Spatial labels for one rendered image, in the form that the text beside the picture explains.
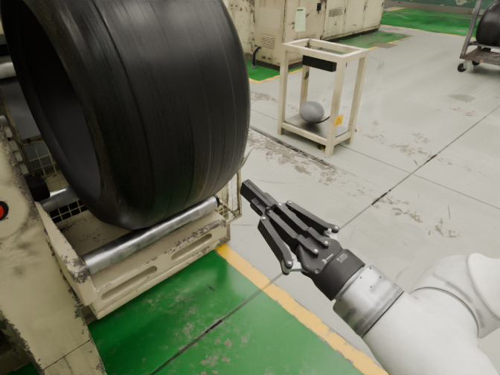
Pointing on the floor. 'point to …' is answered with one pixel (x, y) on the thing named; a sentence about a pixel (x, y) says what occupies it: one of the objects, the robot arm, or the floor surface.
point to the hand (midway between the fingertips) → (257, 198)
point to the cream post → (38, 283)
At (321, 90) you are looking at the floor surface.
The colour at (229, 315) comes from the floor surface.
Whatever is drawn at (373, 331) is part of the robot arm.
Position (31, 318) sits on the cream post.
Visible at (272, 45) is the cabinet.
